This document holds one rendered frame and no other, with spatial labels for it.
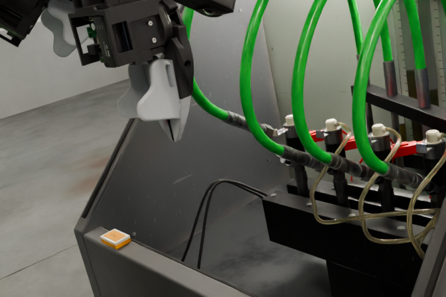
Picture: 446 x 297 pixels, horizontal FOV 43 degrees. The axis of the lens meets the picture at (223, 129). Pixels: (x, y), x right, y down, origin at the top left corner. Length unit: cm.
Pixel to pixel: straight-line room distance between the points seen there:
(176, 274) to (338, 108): 54
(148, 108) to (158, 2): 10
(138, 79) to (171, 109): 5
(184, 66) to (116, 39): 7
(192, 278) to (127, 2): 43
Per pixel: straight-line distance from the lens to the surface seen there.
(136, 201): 111
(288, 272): 103
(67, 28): 69
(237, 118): 81
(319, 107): 124
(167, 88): 57
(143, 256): 93
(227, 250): 113
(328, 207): 88
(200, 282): 82
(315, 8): 68
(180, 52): 54
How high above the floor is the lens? 138
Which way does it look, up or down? 17 degrees down
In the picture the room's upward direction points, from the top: 12 degrees counter-clockwise
